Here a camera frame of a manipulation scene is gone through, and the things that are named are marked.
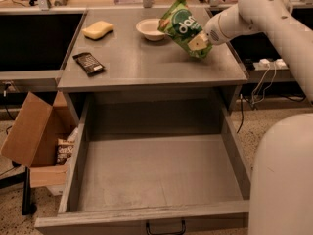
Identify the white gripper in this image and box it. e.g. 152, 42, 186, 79
188, 14, 230, 51

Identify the green rice chip bag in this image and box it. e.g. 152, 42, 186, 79
158, 0, 212, 58

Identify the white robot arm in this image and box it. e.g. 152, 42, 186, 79
204, 0, 313, 235

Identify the grey cabinet counter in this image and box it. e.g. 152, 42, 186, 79
58, 8, 246, 123

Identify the open grey drawer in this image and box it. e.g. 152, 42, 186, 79
35, 97, 250, 235

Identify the snack bag in box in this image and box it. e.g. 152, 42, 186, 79
56, 139, 74, 165

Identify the white bowl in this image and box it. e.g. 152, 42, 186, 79
136, 19, 165, 41

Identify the white power strip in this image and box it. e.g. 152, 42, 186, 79
258, 59, 287, 69

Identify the yellow sponge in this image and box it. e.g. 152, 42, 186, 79
82, 21, 114, 40

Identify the black snack bar packet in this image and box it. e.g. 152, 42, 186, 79
72, 52, 105, 76

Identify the brown cardboard box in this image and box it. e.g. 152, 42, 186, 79
1, 92, 76, 188

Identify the black drawer handle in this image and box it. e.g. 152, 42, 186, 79
145, 220, 187, 235

